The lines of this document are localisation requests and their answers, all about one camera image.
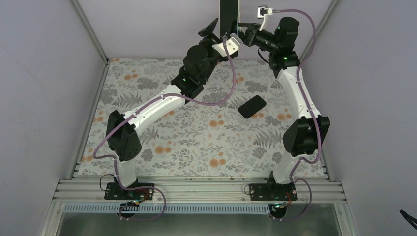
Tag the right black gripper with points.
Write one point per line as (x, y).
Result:
(248, 38)

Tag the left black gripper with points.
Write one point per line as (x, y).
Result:
(208, 31)

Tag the black smartphone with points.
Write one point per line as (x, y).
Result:
(227, 17)

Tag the beige phone case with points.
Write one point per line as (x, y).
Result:
(238, 17)

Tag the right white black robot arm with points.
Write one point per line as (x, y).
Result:
(303, 139)

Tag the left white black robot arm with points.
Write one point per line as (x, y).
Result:
(123, 130)

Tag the black phone on table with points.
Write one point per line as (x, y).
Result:
(252, 106)

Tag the floral patterned table mat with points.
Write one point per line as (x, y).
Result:
(194, 140)

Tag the black object at edge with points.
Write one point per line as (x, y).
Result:
(411, 220)

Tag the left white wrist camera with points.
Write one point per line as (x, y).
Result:
(232, 45)

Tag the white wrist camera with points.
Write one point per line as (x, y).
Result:
(232, 45)
(263, 12)

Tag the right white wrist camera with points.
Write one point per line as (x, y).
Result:
(263, 12)

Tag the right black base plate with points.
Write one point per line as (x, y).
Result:
(275, 192)

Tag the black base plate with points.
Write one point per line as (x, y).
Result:
(114, 191)
(275, 192)

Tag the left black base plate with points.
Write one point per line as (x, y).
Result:
(114, 191)

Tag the aluminium rail frame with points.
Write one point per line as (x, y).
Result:
(195, 195)

